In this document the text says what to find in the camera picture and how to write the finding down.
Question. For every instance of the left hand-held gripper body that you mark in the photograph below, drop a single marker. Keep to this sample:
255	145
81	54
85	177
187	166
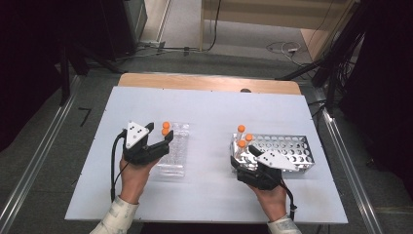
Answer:
139	152

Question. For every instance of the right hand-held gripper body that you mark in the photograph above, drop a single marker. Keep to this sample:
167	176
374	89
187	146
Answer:
259	178

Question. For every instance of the orange-capped test tube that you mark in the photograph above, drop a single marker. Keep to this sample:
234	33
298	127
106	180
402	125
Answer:
249	137
241	128
166	124
165	132
242	144

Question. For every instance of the clear plastic tube rack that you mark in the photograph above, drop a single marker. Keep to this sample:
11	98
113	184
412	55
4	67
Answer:
180	152

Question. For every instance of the metal tube rack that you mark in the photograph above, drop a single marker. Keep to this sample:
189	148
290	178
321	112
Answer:
298	149

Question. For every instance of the person's left hand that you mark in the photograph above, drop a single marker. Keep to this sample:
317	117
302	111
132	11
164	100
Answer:
134	180

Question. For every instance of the person's right hand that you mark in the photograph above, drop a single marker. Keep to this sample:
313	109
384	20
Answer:
274	203

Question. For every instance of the white board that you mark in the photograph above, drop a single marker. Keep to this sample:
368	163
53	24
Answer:
207	113

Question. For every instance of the wooden table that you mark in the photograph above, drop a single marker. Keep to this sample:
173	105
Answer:
195	83

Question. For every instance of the black metal stand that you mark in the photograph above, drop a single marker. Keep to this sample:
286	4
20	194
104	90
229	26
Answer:
65	74

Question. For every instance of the black cabinet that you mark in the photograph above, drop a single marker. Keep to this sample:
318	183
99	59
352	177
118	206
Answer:
120	26

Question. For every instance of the beige wooden furniture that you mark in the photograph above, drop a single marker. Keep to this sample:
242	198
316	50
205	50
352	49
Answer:
276	14

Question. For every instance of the dark curtain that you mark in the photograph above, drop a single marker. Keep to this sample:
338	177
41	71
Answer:
26	65
386	81

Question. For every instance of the metal floor rail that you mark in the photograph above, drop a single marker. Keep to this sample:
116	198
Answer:
350	172
39	156

